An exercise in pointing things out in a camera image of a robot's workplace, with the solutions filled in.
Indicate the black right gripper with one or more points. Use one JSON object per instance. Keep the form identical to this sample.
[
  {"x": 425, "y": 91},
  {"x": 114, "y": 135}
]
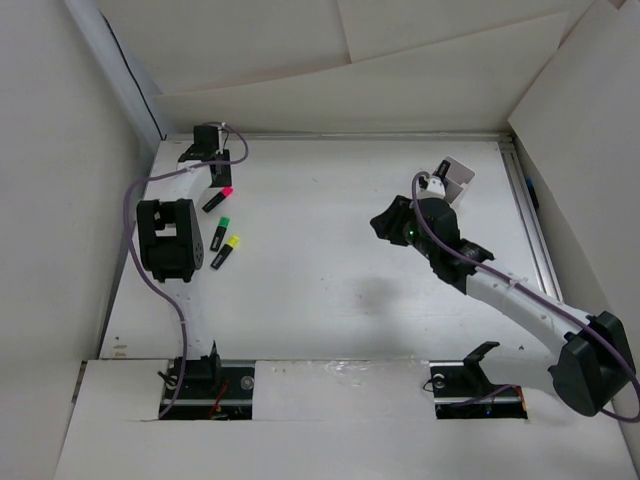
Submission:
[{"x": 387, "y": 224}]

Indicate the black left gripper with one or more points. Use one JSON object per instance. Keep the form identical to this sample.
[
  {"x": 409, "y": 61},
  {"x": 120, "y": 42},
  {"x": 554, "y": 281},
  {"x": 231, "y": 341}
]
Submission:
[{"x": 222, "y": 180}]

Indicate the pink highlighter marker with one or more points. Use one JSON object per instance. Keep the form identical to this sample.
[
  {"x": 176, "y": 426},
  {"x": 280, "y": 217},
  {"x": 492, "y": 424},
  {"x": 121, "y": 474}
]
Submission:
[{"x": 217, "y": 199}]

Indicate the orange highlighter marker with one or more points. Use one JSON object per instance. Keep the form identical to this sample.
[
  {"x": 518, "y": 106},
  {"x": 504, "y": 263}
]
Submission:
[{"x": 442, "y": 170}]

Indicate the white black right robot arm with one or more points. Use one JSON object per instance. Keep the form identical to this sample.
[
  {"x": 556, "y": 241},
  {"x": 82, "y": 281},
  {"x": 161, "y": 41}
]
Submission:
[{"x": 592, "y": 361}]

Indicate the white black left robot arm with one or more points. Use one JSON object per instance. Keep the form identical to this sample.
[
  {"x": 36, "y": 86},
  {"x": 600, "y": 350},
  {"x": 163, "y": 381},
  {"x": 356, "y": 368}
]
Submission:
[{"x": 170, "y": 249}]

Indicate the white divided container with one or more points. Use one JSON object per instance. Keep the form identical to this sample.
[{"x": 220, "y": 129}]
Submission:
[{"x": 458, "y": 179}]

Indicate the green highlighter marker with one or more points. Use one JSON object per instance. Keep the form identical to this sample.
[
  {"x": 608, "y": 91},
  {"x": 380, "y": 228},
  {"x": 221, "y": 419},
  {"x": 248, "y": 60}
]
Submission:
[{"x": 219, "y": 234}]

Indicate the yellow highlighter marker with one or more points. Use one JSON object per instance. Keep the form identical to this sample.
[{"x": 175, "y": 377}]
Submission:
[{"x": 224, "y": 252}]

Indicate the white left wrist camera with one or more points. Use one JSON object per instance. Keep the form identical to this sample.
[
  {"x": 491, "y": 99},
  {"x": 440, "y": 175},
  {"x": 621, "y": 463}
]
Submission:
[{"x": 223, "y": 135}]

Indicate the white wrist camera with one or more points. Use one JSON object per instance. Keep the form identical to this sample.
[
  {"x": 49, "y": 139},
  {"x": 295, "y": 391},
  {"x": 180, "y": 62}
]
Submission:
[
  {"x": 223, "y": 135},
  {"x": 431, "y": 187}
]

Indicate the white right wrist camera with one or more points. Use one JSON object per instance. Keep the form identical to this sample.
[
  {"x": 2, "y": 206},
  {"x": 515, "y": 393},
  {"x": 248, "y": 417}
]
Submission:
[{"x": 431, "y": 187}]

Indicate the aluminium table edge rail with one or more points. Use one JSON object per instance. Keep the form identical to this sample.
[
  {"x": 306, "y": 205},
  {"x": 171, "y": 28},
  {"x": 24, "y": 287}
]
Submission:
[{"x": 545, "y": 273}]

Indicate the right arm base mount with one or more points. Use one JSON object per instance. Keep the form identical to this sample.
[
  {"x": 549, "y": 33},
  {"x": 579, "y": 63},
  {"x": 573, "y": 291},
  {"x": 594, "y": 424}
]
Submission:
[{"x": 462, "y": 391}]

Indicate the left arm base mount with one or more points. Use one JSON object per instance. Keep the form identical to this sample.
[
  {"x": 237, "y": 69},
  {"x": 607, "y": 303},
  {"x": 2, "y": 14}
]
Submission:
[{"x": 211, "y": 390}]

